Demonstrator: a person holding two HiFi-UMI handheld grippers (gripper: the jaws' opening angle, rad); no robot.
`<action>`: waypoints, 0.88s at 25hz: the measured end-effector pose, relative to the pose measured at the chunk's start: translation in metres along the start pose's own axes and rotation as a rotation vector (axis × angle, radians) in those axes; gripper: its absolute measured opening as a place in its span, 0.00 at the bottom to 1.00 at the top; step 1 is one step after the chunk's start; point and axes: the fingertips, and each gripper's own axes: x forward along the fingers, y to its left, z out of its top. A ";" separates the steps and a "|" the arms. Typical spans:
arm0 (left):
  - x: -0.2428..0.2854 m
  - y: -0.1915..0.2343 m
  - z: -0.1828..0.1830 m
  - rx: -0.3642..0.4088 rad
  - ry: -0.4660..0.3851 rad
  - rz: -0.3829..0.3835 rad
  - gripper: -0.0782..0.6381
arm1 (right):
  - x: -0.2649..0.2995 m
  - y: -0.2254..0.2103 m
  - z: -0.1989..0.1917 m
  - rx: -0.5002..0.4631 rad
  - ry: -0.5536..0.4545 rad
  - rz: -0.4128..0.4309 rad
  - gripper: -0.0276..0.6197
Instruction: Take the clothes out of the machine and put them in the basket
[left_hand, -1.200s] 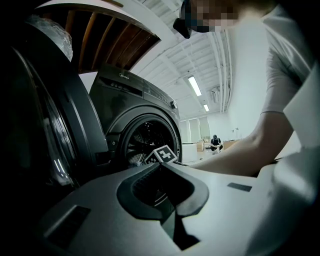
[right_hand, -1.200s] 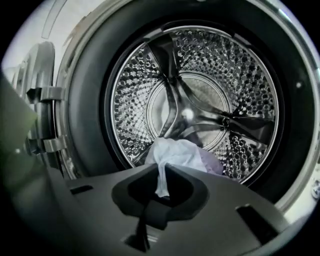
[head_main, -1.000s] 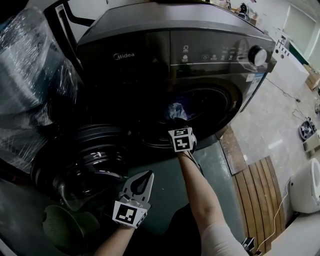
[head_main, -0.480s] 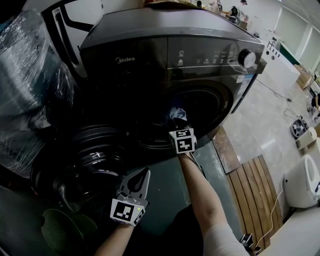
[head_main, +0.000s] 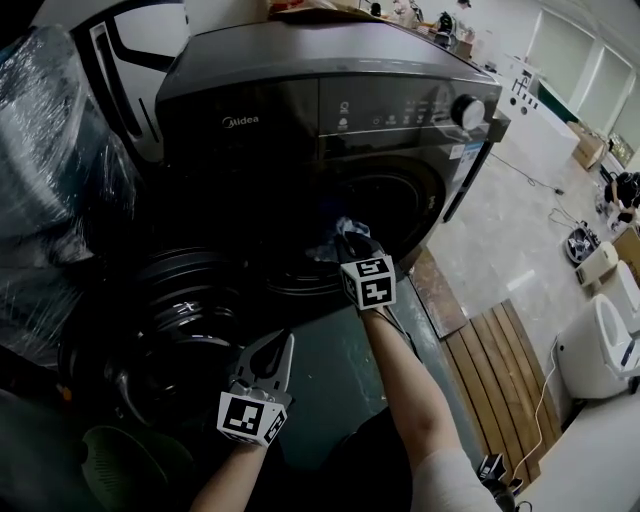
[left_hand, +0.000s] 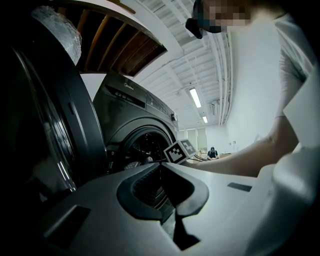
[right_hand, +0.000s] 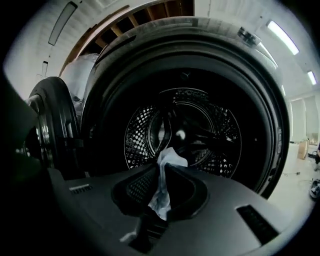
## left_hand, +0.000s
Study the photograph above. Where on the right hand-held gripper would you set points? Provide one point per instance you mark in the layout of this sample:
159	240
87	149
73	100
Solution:
177	153

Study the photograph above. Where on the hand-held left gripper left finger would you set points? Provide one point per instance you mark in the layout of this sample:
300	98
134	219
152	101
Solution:
100	225

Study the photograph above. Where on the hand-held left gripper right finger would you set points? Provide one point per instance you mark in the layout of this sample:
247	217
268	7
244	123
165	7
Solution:
225	220

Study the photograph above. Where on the dark grey washing machine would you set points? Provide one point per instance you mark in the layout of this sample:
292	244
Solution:
130	112

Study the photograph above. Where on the round washing machine door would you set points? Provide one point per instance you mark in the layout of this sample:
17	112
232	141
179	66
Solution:
75	125

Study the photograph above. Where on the person's right forearm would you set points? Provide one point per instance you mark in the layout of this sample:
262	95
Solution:
237	162

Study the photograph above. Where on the group of ceiling strip lights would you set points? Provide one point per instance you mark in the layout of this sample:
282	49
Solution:
195	97

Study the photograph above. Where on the person's white shirt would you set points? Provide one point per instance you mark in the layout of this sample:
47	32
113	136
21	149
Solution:
255	75

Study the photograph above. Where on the dark wooden staircase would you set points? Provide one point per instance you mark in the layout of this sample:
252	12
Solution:
120	42

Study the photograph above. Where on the person's head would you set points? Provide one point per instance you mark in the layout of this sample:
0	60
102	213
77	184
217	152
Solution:
225	12

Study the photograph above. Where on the black head-mounted camera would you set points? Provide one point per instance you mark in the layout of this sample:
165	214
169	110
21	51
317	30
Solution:
193	27

